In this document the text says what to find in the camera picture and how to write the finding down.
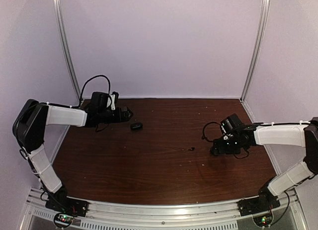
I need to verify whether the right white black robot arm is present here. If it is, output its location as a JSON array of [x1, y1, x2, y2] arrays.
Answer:
[[210, 114, 318, 211]]

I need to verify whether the left aluminium frame post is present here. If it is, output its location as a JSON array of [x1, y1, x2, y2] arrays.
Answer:
[[53, 0, 81, 101]]

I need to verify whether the right black camera cable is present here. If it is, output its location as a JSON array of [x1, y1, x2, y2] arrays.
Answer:
[[201, 121, 224, 143]]

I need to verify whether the aluminium frame post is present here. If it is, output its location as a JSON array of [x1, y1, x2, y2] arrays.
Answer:
[[240, 0, 270, 102], [53, 0, 81, 101]]

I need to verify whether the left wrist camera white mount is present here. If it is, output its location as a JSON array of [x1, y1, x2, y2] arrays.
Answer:
[[107, 91, 119, 111]]

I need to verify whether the left black camera cable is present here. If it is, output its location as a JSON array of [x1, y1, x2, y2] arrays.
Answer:
[[80, 75, 111, 101]]

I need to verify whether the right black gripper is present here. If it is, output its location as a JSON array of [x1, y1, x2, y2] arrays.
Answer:
[[213, 135, 241, 155]]

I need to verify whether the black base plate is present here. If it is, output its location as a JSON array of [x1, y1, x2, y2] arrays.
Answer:
[[237, 197, 280, 217], [45, 198, 88, 217]]

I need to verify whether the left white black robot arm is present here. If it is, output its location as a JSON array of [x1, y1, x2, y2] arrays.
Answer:
[[12, 91, 134, 213]]

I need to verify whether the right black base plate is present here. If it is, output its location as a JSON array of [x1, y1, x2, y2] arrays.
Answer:
[[237, 197, 280, 217]]

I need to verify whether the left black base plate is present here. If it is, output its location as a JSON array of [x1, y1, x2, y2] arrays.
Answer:
[[45, 198, 88, 217]]

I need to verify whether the black camera cable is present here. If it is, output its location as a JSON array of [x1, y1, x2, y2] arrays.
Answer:
[[201, 121, 224, 143], [80, 75, 111, 101]]

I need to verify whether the right aluminium frame post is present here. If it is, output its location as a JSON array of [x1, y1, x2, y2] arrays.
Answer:
[[240, 0, 270, 102]]

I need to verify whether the circuit board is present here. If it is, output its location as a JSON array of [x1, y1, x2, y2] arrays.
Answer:
[[253, 213, 273, 228], [53, 213, 74, 228]]

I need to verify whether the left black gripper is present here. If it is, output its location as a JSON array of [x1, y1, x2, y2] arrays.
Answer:
[[98, 106, 133, 124]]

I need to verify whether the left circuit board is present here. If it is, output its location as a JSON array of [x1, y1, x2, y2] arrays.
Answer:
[[53, 213, 74, 228]]

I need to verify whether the aluminium front rail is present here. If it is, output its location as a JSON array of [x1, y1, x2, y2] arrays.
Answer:
[[17, 188, 309, 230]]

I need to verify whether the black earbud charging case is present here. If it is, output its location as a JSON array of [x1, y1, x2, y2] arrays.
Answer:
[[130, 122, 143, 131]]

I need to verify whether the right circuit board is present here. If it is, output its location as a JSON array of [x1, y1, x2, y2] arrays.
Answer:
[[253, 213, 273, 228]]

